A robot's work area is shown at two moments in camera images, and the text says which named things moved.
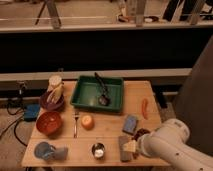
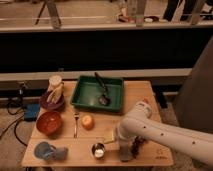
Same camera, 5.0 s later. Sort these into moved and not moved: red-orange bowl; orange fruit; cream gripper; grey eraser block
Moved: cream gripper
Not moved: orange fruit; grey eraser block; red-orange bowl
